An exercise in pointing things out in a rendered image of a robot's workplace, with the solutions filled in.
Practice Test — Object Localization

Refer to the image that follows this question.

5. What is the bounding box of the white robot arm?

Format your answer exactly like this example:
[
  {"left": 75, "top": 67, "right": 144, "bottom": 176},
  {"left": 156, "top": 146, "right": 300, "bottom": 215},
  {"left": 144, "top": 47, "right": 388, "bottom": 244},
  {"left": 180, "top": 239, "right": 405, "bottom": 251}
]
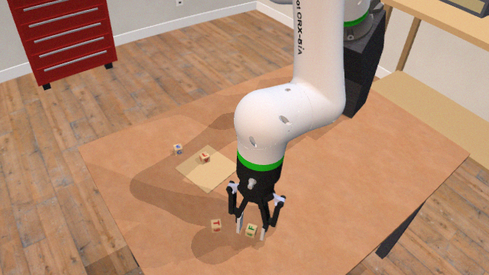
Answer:
[{"left": 234, "top": 0, "right": 384, "bottom": 189}]

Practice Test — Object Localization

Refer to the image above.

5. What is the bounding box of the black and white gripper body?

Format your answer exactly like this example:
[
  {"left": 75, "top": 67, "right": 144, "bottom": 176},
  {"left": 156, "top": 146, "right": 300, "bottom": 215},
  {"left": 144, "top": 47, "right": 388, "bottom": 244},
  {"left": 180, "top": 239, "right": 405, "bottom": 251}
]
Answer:
[{"left": 237, "top": 181, "right": 276, "bottom": 204}]

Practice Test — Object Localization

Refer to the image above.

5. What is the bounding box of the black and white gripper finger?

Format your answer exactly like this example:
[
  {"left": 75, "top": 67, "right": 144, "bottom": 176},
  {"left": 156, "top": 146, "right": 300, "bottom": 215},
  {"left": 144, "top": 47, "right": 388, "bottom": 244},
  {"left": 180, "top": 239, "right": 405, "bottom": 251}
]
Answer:
[
  {"left": 257, "top": 194, "right": 286, "bottom": 241},
  {"left": 226, "top": 180, "right": 251, "bottom": 233}
]

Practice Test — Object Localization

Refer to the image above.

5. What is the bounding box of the tan square mat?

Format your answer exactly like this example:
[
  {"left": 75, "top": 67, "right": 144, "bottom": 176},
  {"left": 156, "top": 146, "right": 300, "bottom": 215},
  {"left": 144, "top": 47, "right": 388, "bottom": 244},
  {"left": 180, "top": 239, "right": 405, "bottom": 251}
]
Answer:
[{"left": 175, "top": 145, "right": 237, "bottom": 194}]

